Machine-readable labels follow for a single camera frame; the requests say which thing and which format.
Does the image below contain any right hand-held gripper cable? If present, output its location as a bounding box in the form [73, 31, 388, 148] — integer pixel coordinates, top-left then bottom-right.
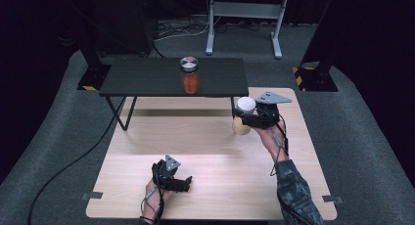
[269, 112, 291, 178]

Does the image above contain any grey metal stand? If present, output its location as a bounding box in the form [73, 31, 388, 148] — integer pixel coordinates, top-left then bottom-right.
[205, 0, 292, 60]

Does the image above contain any white-lidded jar with yellow contents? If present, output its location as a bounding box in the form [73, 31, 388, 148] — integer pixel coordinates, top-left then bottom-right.
[231, 96, 257, 136]

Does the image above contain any black stand with striped base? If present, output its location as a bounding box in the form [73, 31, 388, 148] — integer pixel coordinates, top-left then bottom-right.
[292, 0, 340, 93]
[76, 0, 113, 92]

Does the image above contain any grey tape piece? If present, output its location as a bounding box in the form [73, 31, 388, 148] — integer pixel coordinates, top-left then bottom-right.
[80, 191, 104, 201]
[321, 194, 345, 205]

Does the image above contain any person's right hand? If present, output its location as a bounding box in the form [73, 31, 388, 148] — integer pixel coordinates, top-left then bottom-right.
[254, 118, 291, 163]

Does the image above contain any bundle of floor cables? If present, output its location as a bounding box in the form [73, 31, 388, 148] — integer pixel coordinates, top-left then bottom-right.
[153, 19, 210, 43]

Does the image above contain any hand-held gripper cable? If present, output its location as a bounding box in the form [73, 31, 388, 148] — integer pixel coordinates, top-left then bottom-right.
[140, 172, 165, 225]
[269, 112, 291, 178]

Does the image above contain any black floor cable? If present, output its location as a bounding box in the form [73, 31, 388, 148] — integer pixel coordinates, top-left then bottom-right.
[26, 97, 127, 225]

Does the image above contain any left hand-held gripper cable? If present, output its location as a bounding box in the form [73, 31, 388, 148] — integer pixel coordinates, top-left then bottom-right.
[140, 172, 165, 225]

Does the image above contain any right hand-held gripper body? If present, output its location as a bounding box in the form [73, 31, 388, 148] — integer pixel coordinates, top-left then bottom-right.
[254, 90, 294, 129]

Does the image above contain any person's left hand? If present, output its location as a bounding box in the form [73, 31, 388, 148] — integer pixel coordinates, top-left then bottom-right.
[141, 179, 174, 222]

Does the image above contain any dark cabinet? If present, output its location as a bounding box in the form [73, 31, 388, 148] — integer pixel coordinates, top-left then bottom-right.
[92, 0, 160, 57]

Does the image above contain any black low shelf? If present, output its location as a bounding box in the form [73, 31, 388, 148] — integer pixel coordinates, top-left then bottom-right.
[98, 57, 250, 132]

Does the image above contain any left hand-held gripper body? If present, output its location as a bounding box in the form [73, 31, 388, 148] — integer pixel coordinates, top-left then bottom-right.
[151, 154, 182, 191]

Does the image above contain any silver-lidded jar with orange contents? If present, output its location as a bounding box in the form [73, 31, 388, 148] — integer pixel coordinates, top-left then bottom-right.
[179, 56, 202, 95]

